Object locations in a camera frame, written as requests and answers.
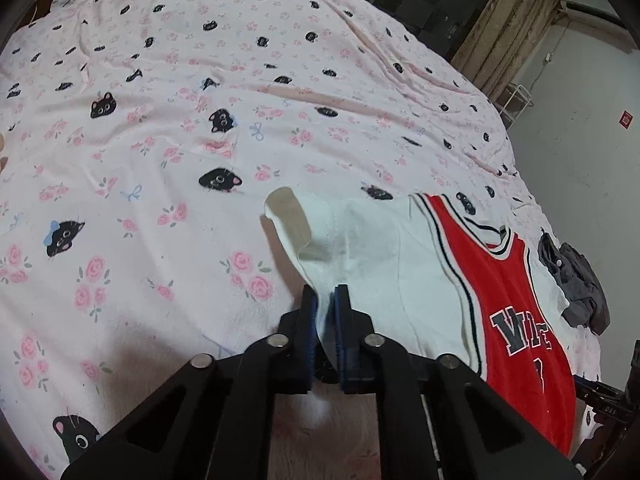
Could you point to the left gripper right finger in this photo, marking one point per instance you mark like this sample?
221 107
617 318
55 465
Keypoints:
437 419

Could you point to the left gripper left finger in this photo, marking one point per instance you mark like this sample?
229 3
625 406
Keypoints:
213 418

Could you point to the red and white jersey shirt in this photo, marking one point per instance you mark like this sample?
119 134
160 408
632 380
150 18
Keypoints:
438 282

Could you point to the person's left hand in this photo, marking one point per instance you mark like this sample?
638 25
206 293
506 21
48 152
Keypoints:
3 158

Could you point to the grey purple jacket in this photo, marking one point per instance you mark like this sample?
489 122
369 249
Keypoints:
587 305

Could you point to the pink cat-print bed quilt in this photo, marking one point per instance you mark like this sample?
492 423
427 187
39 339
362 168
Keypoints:
144 138

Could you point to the right brown curtain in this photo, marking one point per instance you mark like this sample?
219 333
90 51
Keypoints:
501 40

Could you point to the white air conditioner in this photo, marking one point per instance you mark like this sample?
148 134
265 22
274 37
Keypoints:
591 11

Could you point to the red wall sticker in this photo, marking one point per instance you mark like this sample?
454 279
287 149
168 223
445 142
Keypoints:
626 119

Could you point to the white wire shelf rack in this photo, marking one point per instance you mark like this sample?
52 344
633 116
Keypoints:
512 102

